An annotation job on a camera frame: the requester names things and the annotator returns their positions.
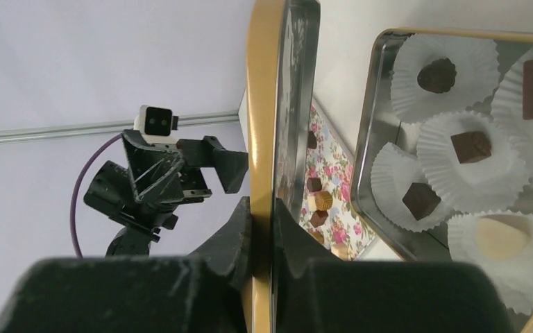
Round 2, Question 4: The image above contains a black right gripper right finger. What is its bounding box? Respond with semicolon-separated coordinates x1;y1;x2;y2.
273;199;513;332

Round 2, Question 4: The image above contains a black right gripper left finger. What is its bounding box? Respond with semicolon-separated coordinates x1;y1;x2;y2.
0;197;252;332

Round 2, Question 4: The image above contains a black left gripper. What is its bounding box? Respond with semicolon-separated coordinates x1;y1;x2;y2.
121;130;248;214

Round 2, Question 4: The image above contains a dark square chocolate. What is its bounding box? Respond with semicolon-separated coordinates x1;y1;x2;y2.
402;182;441;221

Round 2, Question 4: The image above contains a silver square tin lid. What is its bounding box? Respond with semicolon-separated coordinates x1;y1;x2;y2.
244;1;321;332

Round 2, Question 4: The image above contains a gold square tin box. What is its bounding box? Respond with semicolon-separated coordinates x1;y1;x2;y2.
351;28;533;332

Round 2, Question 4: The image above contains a brown square chocolate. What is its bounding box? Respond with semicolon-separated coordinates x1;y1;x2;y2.
450;131;492;164

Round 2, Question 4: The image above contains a white dome chocolate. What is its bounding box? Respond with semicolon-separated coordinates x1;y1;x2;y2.
474;218;530;260

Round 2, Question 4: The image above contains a dark fluted round chocolate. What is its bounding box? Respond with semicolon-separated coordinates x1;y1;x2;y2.
417;58;457;94

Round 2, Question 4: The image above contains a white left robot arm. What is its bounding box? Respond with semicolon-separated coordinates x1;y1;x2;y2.
83;130;248;256

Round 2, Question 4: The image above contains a white rectangular chocolate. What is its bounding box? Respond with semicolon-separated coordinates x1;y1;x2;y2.
330;243;350;260

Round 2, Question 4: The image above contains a caramel square chocolate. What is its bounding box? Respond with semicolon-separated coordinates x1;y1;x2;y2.
309;230;325;246

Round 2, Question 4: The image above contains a white square chocolate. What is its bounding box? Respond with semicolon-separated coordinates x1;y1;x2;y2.
307;196;318;212

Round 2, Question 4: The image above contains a caramel ridged round chocolate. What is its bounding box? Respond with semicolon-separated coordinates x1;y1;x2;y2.
314;191;334;211

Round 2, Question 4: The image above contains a dark hexagon chocolate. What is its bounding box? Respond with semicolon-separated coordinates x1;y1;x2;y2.
306;177;323;193

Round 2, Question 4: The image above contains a dark heart chocolate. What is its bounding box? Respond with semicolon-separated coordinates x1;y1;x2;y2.
307;130;318;149

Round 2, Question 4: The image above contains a floral rectangular tray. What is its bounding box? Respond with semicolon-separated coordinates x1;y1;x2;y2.
299;101;377;260

